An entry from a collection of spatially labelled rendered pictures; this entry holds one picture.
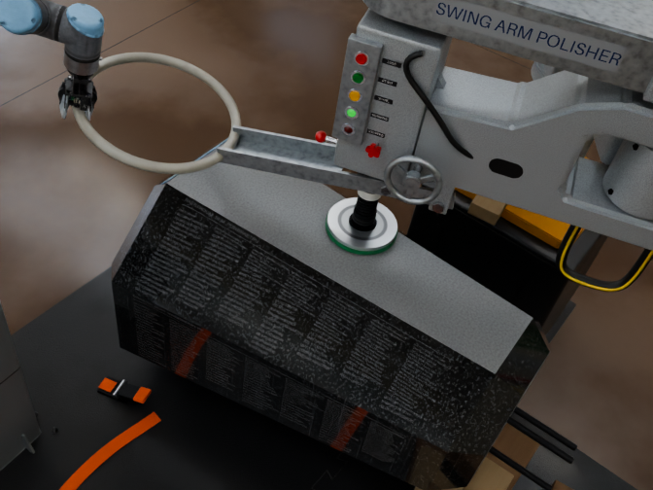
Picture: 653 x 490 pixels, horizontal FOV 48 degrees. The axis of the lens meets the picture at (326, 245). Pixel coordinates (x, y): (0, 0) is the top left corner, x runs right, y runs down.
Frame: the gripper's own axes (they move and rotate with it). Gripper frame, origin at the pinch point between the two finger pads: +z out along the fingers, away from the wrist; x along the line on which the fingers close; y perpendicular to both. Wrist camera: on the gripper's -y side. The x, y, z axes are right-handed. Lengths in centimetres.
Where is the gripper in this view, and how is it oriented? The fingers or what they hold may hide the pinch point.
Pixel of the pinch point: (75, 114)
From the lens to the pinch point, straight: 228.1
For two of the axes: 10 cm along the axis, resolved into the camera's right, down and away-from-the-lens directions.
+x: 9.3, 0.6, 3.6
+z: -3.3, 5.9, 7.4
